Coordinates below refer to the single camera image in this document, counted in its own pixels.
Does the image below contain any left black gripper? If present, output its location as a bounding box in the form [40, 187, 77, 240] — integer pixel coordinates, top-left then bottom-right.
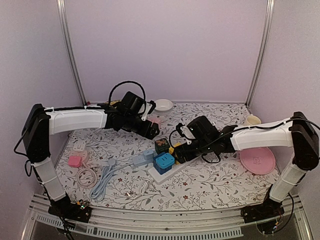
[123, 114, 161, 140]

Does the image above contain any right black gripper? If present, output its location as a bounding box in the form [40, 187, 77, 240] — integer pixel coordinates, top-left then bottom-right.
[172, 138, 213, 164]

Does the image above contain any pink cube plug adapter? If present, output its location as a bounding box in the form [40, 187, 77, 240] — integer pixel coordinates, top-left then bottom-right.
[148, 116, 162, 128]

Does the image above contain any yellow cube plug adapter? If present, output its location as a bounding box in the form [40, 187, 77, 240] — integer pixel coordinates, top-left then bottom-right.
[168, 142, 181, 160]

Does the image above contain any light blue cube adapter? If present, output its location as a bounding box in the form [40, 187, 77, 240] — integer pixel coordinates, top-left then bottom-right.
[153, 152, 175, 175]

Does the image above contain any white long power strip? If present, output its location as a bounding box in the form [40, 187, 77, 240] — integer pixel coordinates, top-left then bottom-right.
[147, 156, 200, 185]

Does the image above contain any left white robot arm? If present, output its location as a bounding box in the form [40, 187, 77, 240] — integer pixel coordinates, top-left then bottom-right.
[18, 91, 160, 217]

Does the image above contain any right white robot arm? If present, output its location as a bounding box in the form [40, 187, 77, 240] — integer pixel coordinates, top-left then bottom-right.
[173, 111, 320, 218]

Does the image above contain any light blue charger plug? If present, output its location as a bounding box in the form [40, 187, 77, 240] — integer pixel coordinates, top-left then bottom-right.
[143, 149, 154, 161]

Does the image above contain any dark green cube socket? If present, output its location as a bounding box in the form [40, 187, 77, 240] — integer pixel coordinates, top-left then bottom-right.
[154, 138, 170, 155]

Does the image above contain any white plug adapter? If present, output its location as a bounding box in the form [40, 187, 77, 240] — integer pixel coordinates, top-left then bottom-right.
[72, 140, 87, 153]

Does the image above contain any pink square plug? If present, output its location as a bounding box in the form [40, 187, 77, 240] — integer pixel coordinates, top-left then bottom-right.
[68, 155, 82, 168]

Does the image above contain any black and tan mat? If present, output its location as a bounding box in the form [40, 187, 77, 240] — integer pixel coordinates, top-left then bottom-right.
[104, 100, 121, 105]

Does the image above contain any white ceramic bowl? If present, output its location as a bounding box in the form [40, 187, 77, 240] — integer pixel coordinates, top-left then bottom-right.
[154, 99, 174, 112]

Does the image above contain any cream plastic cup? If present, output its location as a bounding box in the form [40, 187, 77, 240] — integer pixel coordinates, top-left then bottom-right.
[244, 114, 262, 126]

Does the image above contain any pink plastic plate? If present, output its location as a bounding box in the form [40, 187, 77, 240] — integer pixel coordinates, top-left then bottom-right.
[238, 147, 276, 175]

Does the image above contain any pink round power strip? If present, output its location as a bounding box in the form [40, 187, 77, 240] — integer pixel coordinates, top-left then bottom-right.
[69, 149, 89, 166]

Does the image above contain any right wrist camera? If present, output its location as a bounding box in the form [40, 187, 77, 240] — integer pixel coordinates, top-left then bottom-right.
[176, 123, 195, 145]

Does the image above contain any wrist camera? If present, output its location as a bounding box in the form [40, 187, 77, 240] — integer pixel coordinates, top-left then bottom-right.
[138, 100, 156, 121]
[176, 123, 195, 145]

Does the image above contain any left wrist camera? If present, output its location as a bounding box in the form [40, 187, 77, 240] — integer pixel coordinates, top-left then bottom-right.
[138, 100, 156, 121]

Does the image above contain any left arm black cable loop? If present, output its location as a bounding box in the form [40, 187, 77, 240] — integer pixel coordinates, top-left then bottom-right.
[107, 80, 147, 103]

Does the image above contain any pink coiled cable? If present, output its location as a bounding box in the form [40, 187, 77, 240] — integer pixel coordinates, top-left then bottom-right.
[75, 162, 101, 188]

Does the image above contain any white power strip cable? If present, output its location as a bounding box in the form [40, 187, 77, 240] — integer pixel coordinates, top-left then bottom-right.
[124, 176, 155, 200]

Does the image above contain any light blue coiled cable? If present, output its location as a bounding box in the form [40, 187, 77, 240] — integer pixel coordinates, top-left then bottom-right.
[89, 158, 134, 201]

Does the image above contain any front aluminium rail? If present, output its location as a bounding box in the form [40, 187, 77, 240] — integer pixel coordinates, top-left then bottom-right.
[21, 194, 315, 240]

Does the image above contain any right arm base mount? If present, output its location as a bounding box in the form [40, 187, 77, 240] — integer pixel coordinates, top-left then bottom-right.
[240, 199, 285, 235]

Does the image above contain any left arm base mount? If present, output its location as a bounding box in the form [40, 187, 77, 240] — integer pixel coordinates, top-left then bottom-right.
[48, 199, 92, 223]

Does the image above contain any left aluminium frame post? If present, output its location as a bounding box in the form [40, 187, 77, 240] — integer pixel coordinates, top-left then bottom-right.
[56, 0, 87, 105]

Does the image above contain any aluminium frame post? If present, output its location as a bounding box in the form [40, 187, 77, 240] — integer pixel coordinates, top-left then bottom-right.
[56, 0, 87, 105]
[245, 0, 275, 108]

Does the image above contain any right aluminium frame post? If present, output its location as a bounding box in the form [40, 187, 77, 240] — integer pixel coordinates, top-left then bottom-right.
[245, 0, 275, 108]

